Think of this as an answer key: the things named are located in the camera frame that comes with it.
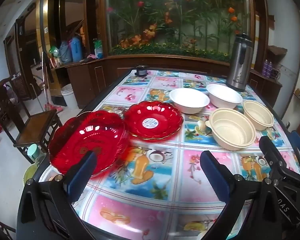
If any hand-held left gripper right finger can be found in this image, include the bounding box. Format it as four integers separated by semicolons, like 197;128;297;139
199;151;300;240

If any bottle with green lid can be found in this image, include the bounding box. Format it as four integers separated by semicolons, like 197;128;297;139
27;144;47;165

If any wooden chair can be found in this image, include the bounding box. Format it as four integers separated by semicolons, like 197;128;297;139
0;76;63;164

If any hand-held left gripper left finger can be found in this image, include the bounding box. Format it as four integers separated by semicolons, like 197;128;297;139
16;151;98;240

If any blue thermos flask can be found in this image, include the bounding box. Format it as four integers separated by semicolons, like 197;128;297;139
70;37;83;62

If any metal handled mop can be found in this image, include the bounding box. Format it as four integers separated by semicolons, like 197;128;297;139
41;51;64;113

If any dark wooden cabinet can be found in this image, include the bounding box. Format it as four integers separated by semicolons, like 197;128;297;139
51;55;283;108

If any stainless steel thermos kettle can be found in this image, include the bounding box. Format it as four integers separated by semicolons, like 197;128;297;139
226;34;254;92

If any white foam bowl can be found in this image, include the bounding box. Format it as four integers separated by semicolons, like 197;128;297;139
206;83;243;110
169;88;210;115

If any pale blue thermos jug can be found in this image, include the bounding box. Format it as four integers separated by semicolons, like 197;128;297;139
59;41;73;64

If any red plate with white label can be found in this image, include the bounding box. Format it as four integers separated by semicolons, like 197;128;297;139
123;101;184;140

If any beige plastic bowl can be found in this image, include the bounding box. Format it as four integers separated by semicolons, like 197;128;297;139
206;107;256;151
243;100;275;131

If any small black jar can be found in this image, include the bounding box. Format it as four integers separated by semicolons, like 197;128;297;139
135;65;148;77

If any green and white bottle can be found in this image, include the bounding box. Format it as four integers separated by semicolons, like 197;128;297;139
94;39;104;59

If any green round dish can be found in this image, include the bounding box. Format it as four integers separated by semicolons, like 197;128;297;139
23;164;39;187

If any colourful printed tablecloth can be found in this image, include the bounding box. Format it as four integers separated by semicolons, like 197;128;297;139
72;69;300;240

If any white plastic bucket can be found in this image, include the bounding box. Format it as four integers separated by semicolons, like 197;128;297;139
61;84;79;110

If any wooden wall shelf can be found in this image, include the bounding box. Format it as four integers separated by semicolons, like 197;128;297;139
267;45;288;55

